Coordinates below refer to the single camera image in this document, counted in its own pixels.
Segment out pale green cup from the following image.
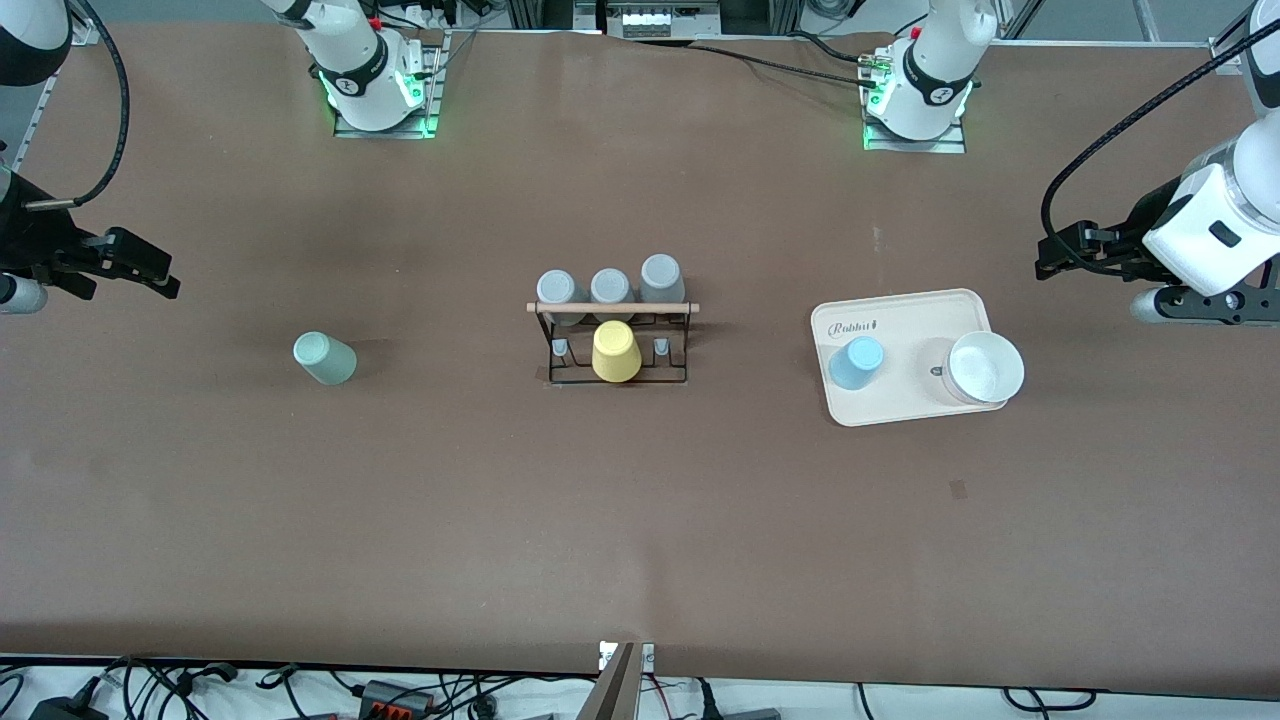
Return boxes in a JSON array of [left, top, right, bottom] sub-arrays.
[[292, 331, 358, 387]]

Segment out light blue cup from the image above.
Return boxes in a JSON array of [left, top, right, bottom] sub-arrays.
[[828, 335, 886, 392]]

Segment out white bowl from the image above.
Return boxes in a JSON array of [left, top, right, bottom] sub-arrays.
[[918, 330, 1026, 408]]

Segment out beige tray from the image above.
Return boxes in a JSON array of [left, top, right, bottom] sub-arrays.
[[810, 288, 1011, 428]]

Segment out grey cup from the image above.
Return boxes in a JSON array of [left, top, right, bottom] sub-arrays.
[[638, 254, 688, 306], [536, 270, 589, 327], [590, 268, 637, 323]]

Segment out black power adapter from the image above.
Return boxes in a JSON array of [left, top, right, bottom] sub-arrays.
[[28, 695, 109, 720]]

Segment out yellow cup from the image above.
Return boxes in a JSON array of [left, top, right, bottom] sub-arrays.
[[591, 320, 643, 384]]

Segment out black box orange connectors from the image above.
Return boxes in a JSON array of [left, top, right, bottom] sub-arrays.
[[358, 678, 438, 719]]

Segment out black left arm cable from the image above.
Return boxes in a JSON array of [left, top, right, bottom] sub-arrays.
[[1040, 45, 1280, 279]]

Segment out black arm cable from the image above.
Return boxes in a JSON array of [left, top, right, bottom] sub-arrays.
[[1040, 45, 1280, 279], [25, 0, 131, 211]]

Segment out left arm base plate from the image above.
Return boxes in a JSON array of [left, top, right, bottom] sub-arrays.
[[862, 40, 968, 154]]

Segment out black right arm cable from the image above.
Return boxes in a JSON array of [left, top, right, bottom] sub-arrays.
[[25, 0, 131, 211]]

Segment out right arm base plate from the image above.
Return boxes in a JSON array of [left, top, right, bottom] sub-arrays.
[[333, 30, 446, 139]]

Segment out short black table cable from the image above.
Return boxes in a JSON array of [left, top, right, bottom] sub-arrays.
[[790, 32, 876, 66]]

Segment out long black table cable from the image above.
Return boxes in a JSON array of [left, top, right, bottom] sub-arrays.
[[685, 42, 881, 86]]

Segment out black cable tangle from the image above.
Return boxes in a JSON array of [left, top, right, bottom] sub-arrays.
[[0, 655, 241, 720]]

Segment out black wire cup rack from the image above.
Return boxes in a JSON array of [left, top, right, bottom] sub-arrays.
[[526, 300, 701, 388]]

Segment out black cable loop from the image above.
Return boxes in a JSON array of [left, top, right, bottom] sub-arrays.
[[1003, 686, 1098, 713]]

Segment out small white bracket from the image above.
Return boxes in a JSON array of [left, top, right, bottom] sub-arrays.
[[598, 640, 656, 673]]

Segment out grey camera mount wedge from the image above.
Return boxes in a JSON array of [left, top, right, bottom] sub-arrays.
[[578, 642, 641, 720]]

